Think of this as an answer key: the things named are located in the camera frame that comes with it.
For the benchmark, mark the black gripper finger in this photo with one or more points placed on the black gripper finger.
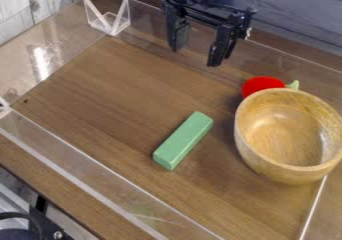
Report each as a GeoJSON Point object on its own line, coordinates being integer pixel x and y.
{"type": "Point", "coordinates": [222, 45]}
{"type": "Point", "coordinates": [178, 27]}

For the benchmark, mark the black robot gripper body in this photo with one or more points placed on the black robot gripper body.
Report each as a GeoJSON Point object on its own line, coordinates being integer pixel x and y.
{"type": "Point", "coordinates": [214, 12]}

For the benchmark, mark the red plush toy green leaf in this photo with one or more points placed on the red plush toy green leaf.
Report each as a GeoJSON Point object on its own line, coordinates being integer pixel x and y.
{"type": "Point", "coordinates": [260, 83]}

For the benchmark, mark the wooden bowl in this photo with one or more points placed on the wooden bowl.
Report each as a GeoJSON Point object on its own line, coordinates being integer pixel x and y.
{"type": "Point", "coordinates": [288, 135]}

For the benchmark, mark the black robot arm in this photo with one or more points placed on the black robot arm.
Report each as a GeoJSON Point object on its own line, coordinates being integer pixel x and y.
{"type": "Point", "coordinates": [221, 14]}

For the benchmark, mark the green rectangular block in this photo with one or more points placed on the green rectangular block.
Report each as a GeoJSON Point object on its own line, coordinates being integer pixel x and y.
{"type": "Point", "coordinates": [184, 139]}

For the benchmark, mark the clear acrylic corner bracket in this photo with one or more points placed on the clear acrylic corner bracket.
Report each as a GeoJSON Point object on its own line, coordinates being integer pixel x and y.
{"type": "Point", "coordinates": [112, 23]}

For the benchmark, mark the clear acrylic enclosure wall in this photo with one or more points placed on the clear acrylic enclosure wall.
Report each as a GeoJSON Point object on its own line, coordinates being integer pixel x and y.
{"type": "Point", "coordinates": [98, 99]}

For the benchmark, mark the black clamp with cable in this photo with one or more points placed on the black clamp with cable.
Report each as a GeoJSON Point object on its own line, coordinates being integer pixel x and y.
{"type": "Point", "coordinates": [41, 229]}

